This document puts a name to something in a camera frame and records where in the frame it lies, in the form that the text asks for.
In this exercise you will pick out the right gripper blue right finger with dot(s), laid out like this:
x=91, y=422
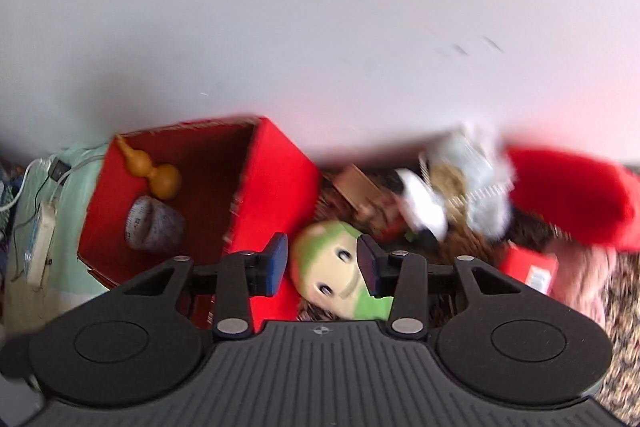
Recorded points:
x=377, y=267

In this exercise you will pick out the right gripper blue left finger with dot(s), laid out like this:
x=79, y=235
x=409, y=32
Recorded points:
x=270, y=265

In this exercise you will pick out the green smiling plush doll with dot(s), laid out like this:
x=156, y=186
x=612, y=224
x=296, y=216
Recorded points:
x=325, y=272

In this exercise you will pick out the white printed tape roll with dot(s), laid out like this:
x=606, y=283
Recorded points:
x=152, y=225

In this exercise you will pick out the orange gourd ornament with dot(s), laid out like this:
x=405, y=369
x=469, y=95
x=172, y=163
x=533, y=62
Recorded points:
x=164, y=180

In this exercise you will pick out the red carton box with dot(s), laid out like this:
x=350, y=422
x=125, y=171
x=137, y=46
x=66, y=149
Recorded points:
x=533, y=269

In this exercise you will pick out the black white panda plush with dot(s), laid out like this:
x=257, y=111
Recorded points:
x=420, y=206

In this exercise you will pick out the brown small paper box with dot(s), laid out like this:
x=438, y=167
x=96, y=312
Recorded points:
x=357, y=188

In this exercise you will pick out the red open storage box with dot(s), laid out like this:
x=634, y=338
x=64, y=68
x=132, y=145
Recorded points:
x=242, y=181

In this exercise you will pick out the light green pillow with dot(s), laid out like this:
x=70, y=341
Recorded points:
x=66, y=282

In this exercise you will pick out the pink plush toy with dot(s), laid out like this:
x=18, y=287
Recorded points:
x=583, y=274

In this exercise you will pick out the red plush Santa hat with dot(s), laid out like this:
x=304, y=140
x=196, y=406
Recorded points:
x=593, y=201

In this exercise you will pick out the white power strip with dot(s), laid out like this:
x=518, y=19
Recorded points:
x=38, y=247

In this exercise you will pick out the black power adapter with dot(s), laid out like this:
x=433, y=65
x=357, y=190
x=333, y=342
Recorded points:
x=57, y=169

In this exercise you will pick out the patterned floral table cloth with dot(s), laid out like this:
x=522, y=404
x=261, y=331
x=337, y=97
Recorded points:
x=618, y=294

